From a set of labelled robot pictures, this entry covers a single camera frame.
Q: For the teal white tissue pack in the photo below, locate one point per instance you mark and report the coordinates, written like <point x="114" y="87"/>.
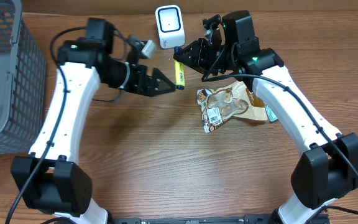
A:
<point x="270" y="114"/>

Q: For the grey plastic mesh basket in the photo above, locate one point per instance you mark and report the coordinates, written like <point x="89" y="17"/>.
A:
<point x="23" y="74"/>

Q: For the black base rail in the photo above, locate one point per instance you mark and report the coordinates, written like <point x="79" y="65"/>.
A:
<point x="197" y="221"/>

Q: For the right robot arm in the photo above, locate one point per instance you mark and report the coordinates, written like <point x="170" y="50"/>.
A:
<point x="328" y="166"/>

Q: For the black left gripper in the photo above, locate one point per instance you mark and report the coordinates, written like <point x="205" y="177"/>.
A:
<point x="138" y="78"/>

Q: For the yellow glue stick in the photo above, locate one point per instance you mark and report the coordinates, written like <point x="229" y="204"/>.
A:
<point x="179" y="75"/>

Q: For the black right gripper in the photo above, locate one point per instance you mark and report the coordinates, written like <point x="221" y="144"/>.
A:
<point x="206" y="55"/>

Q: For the brown white snack pouch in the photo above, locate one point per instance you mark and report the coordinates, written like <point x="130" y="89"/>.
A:
<point x="232" y="101"/>

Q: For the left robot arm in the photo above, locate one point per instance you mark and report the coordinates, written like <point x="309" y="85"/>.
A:
<point x="49" y="178"/>

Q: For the white barcode scanner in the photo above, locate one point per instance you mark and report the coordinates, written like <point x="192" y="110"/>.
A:
<point x="170" y="27"/>

